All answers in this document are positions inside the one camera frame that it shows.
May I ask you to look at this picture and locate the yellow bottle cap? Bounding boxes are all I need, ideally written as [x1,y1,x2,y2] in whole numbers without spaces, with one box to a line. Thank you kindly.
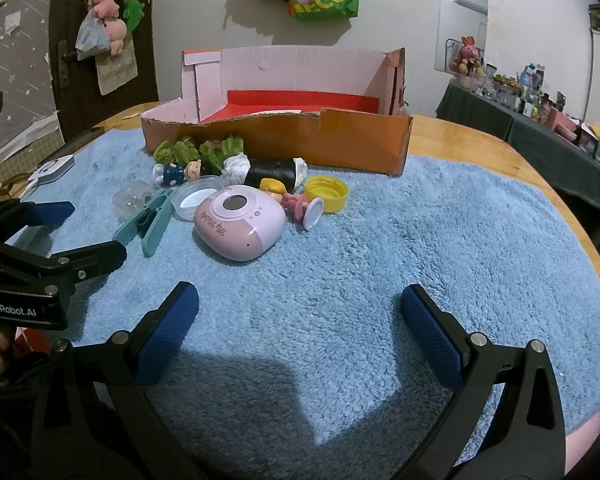
[305,175,350,214]

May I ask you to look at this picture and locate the dark cloth covered side table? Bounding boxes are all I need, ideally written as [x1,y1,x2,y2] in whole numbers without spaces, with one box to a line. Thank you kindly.
[436,80,600,261]

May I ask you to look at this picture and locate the clear round lid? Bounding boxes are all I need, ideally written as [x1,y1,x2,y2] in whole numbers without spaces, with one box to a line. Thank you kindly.
[170,175,226,223]

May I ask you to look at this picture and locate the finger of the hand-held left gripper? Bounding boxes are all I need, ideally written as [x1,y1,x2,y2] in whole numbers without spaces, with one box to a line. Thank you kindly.
[0,201,76,243]
[0,240,128,290]

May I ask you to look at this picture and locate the clear plastic bag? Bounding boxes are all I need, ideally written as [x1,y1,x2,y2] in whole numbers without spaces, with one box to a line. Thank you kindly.
[75,12,111,61]

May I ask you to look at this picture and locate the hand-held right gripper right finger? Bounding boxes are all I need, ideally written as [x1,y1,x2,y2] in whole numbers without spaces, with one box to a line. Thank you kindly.
[399,283,568,480]

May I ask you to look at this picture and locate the row of small figurines and boxes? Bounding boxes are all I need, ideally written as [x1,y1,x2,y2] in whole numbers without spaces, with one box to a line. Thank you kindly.
[480,62,600,171]

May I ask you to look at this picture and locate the small clear plastic case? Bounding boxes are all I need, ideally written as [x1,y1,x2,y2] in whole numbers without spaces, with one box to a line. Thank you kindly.
[111,178,156,221]

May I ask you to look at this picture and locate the dark-haired boy figurine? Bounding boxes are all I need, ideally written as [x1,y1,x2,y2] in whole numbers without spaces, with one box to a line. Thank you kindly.
[152,159,203,187]

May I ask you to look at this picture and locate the white and blue small device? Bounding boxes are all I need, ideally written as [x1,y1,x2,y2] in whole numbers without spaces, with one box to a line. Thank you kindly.
[34,155,75,183]

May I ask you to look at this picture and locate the pink rabbit plush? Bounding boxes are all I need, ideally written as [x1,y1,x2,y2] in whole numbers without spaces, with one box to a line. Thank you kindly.
[449,36,485,77]

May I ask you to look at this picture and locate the teal clip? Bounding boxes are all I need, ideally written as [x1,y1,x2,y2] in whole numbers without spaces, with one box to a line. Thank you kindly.
[114,187,173,257]

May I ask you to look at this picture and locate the metal door handle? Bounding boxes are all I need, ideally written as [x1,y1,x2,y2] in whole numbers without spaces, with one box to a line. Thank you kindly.
[57,40,78,92]

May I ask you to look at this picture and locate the plush toys on door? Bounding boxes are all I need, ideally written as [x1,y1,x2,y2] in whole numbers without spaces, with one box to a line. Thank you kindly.
[50,0,160,141]

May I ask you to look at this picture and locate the black roll with white paper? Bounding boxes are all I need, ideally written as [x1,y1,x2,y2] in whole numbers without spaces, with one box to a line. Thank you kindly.
[222,155,308,193]

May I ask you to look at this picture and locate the cardboard box with red bottom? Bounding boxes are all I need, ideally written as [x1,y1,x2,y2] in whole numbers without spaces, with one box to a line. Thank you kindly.
[140,47,414,177]

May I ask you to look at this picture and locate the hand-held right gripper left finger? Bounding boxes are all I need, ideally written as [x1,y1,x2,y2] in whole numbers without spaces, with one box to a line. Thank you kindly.
[30,281,216,480]

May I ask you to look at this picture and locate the pink toy camera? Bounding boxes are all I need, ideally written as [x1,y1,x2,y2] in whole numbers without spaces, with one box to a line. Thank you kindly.
[194,185,287,262]

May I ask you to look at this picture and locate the green grid cutting mat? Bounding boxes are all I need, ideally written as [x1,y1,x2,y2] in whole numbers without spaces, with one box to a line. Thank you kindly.
[0,110,63,181]

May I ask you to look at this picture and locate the green toy lettuce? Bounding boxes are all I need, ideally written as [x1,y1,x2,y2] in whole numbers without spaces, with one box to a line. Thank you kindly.
[152,137,201,167]
[199,134,245,171]

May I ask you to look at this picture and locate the blue fluffy mat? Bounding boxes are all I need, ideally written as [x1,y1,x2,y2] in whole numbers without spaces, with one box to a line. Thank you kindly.
[10,127,600,466]

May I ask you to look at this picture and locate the green plush toy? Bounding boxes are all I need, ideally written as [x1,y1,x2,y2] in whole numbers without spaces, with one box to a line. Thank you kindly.
[122,0,145,36]

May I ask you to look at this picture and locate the peach plush toy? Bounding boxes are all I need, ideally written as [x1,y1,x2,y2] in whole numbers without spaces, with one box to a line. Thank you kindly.
[102,17,127,56]

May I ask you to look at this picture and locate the pink plush toy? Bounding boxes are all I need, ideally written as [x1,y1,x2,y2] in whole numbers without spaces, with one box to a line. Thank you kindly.
[91,0,121,21]

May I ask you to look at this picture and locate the blonde figurine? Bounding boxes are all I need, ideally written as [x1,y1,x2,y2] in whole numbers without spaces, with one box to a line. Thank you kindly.
[259,177,326,232]

